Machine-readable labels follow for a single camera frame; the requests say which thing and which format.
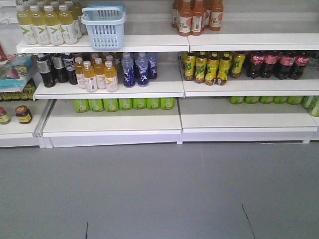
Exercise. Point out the light blue plastic basket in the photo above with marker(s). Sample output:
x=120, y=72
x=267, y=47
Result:
x=104, y=22

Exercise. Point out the blue drink bottle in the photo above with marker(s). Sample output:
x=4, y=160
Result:
x=128, y=70
x=152, y=70
x=142, y=65

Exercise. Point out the orange juice bottle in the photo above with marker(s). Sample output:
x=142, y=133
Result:
x=89, y=77
x=111, y=77
x=78, y=70
x=99, y=69

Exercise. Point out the yellow lemon tea bottle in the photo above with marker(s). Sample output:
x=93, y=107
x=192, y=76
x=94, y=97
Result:
x=211, y=67
x=200, y=67
x=223, y=69
x=189, y=66
x=236, y=65

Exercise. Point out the white metal shelving unit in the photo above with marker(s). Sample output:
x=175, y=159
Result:
x=202, y=112

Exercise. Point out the orange C100 drink bottle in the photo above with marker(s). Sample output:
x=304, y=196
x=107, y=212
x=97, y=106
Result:
x=185, y=17
x=197, y=18
x=216, y=15

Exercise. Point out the dark tea bottle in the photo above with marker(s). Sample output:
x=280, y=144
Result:
x=69, y=62
x=59, y=67
x=44, y=67

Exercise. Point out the dark cola plastic bottle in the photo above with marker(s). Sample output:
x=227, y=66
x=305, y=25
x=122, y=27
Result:
x=286, y=61
x=256, y=60
x=269, y=63
x=299, y=65

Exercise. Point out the pale green drink bottle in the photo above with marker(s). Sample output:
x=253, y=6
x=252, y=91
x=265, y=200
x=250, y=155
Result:
x=53, y=26
x=25, y=23
x=39, y=25
x=67, y=25

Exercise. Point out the red lidded sauce jar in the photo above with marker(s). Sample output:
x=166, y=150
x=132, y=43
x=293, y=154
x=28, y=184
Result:
x=4, y=117
x=23, y=114

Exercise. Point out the teal snack bag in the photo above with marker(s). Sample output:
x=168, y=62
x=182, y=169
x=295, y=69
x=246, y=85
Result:
x=13, y=74

